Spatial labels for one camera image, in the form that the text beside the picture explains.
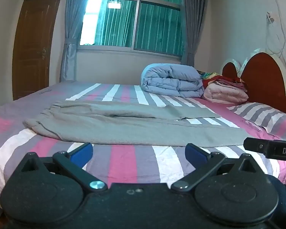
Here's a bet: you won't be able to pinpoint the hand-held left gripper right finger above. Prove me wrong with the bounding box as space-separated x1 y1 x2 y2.
171 143 265 193

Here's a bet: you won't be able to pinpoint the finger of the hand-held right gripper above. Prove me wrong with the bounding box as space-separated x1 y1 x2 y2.
243 137 269 153

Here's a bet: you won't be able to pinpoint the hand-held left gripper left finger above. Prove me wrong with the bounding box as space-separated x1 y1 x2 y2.
14 142 108 193

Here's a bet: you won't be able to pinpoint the grey pants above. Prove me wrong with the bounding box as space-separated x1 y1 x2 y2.
22 100 249 148

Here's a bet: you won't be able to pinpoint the striped pillow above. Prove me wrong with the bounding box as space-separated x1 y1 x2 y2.
226 102 286 142

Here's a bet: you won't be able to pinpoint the bed with striped sheet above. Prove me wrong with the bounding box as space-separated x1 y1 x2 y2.
0 80 286 211

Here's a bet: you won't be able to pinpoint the folded pink blanket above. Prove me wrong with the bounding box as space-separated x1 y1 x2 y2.
202 84 249 104

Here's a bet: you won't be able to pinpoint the red wooden headboard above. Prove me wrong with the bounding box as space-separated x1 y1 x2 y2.
220 48 286 115

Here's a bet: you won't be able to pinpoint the folded blue duvet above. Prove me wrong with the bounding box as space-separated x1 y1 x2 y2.
140 63 205 98

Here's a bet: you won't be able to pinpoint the red folded clothes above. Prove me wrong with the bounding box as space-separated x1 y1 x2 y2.
197 70 247 91

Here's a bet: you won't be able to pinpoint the brown wooden door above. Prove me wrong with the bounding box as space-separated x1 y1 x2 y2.
11 0 68 101

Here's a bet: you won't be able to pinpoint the grey curtain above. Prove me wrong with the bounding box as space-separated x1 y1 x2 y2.
59 0 97 83
180 0 210 68

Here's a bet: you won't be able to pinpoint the sliding glass window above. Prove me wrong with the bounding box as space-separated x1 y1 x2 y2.
79 0 184 57

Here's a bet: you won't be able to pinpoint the white wall cable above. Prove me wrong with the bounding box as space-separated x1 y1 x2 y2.
266 11 286 56

